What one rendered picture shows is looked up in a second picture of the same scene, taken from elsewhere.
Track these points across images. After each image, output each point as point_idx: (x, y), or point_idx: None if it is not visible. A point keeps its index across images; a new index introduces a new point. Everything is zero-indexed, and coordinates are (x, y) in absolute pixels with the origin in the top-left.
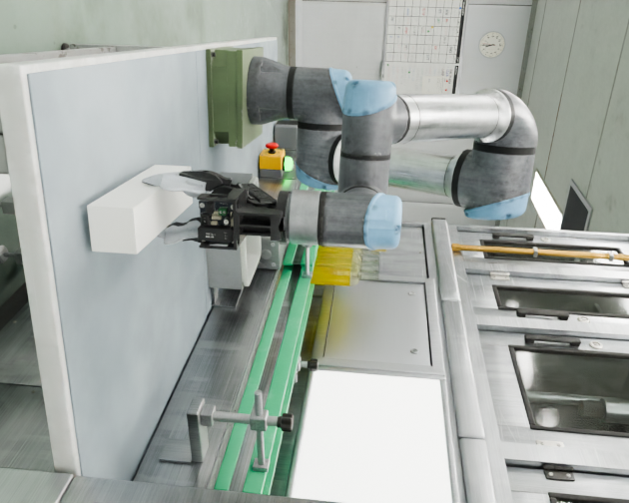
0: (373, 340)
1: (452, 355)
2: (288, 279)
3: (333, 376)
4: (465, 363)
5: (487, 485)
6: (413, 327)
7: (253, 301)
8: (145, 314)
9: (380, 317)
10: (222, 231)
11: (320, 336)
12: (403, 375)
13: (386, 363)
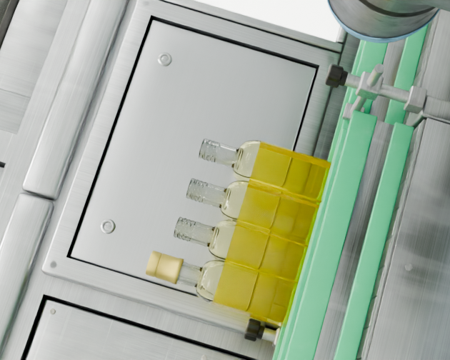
0: (223, 97)
1: (106, 40)
2: (390, 108)
3: (308, 22)
4: (93, 18)
5: None
6: (143, 119)
7: None
8: None
9: (193, 159)
10: None
11: (313, 116)
12: (203, 3)
13: (221, 32)
